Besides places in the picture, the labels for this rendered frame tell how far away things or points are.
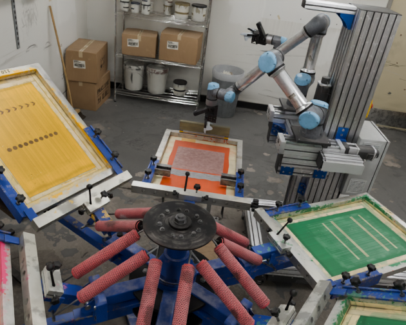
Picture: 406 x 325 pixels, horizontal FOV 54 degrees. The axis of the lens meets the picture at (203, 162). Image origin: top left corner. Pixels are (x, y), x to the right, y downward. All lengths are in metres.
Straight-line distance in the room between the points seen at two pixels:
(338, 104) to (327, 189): 0.68
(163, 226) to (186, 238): 0.11
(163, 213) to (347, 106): 1.60
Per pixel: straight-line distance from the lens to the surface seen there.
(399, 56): 6.41
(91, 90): 5.54
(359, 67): 2.74
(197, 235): 1.57
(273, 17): 5.86
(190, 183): 2.48
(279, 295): 3.24
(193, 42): 5.46
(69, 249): 3.42
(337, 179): 3.08
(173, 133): 2.99
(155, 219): 1.62
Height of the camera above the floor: 2.34
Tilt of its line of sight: 31 degrees down
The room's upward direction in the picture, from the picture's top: 8 degrees clockwise
